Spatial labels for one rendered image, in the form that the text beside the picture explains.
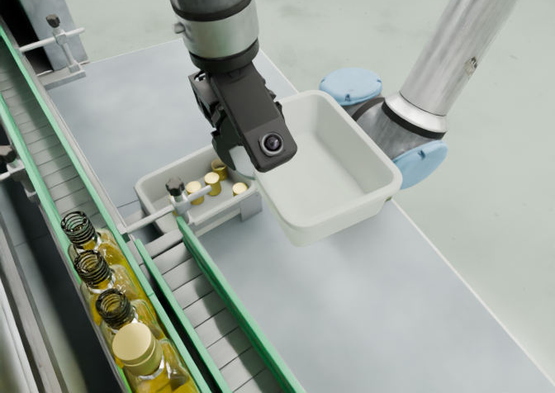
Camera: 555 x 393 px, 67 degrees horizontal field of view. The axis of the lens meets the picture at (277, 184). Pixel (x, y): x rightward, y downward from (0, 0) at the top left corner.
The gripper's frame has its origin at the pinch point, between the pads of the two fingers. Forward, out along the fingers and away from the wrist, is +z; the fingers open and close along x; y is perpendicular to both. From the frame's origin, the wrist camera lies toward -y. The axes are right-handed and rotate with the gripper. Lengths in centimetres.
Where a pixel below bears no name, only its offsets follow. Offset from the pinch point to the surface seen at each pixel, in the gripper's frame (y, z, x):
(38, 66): 102, 33, 29
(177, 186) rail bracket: 11.8, 8.5, 10.0
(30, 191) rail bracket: 34, 16, 34
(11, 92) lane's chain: 71, 19, 34
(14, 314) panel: 2.7, 6.2, 36.2
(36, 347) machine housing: 8, 26, 43
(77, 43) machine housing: 97, 28, 15
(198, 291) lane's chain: -0.2, 21.0, 14.9
